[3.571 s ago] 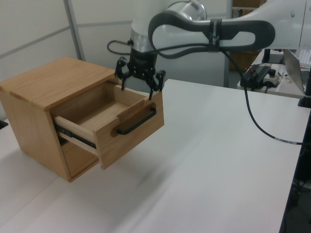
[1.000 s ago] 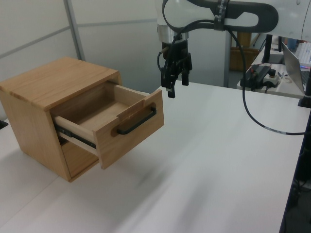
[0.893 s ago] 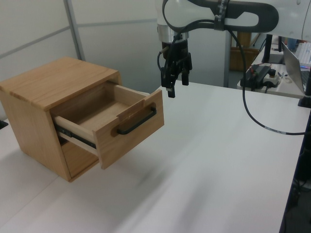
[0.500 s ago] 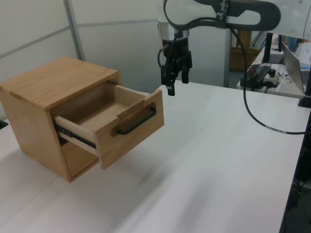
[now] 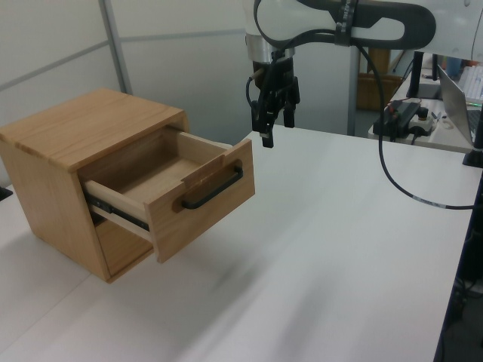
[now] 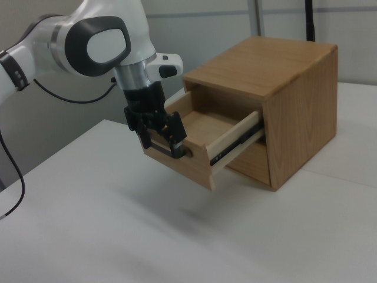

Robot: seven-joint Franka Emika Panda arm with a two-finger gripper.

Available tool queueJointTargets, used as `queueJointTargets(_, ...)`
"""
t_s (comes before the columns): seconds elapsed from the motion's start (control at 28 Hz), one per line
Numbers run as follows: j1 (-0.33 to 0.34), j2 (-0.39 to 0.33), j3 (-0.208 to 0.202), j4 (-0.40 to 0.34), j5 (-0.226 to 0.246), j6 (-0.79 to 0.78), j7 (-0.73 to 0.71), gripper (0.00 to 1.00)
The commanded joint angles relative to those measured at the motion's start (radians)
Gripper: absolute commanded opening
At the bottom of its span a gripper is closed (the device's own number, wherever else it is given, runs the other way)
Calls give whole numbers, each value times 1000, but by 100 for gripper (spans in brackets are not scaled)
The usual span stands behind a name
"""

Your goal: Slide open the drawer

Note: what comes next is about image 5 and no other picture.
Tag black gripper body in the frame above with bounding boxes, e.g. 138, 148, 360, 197
252, 56, 300, 94

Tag wooden drawer with black handle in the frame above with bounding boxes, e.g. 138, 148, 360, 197
82, 130, 257, 264

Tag silver open laptop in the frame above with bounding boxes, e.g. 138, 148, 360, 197
436, 64, 483, 147

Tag light wooden drawer cabinet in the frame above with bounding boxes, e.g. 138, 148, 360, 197
0, 87, 189, 284

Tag brown wooden crate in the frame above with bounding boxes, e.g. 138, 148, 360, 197
356, 72, 404, 112

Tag black emergency stop box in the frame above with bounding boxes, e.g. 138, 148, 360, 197
372, 99, 435, 143

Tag black monitor stand column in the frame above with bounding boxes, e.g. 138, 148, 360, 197
406, 51, 424, 100

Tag small scissors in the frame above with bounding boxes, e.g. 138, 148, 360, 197
429, 110, 454, 130

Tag black monitor stand base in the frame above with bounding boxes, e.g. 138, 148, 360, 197
462, 146, 483, 169

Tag grey partition post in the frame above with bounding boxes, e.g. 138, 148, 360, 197
99, 0, 134, 96
348, 47, 364, 137

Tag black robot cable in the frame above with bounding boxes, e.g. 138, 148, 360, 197
246, 0, 475, 210

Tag dark table frame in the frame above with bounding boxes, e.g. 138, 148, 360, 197
432, 168, 483, 362

